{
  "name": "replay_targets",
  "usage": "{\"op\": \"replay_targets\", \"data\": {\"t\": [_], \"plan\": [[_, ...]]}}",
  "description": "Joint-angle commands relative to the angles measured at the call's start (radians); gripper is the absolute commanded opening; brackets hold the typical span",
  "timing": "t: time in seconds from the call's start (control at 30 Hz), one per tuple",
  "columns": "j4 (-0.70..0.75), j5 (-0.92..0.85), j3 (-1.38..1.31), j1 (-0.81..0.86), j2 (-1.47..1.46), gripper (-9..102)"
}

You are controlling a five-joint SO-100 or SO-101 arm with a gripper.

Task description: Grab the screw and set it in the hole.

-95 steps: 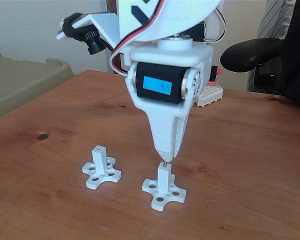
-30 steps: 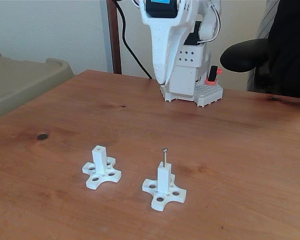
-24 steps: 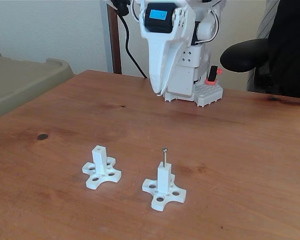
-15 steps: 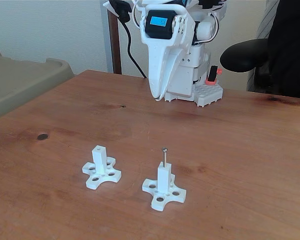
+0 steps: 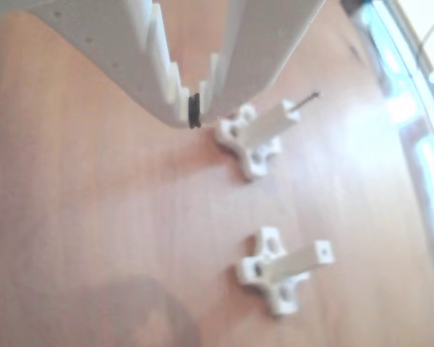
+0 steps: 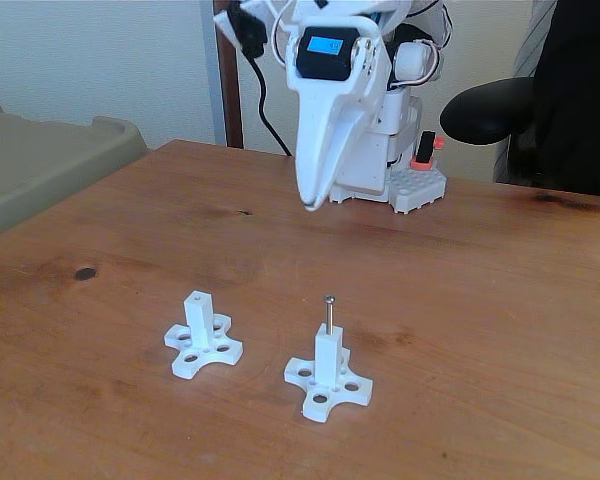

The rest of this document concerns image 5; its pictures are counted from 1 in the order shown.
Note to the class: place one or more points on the small metal screw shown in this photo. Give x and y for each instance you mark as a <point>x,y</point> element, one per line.
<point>305,101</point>

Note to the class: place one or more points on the white post stand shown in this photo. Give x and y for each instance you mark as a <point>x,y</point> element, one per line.
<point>264,123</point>
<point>296,262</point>

